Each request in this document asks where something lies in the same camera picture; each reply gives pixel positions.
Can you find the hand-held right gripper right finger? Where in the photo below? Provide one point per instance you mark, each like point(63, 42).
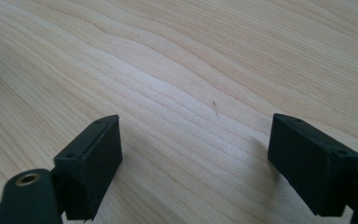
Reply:
point(310, 165)

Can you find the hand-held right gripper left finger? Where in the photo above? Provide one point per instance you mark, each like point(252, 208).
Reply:
point(90, 168)

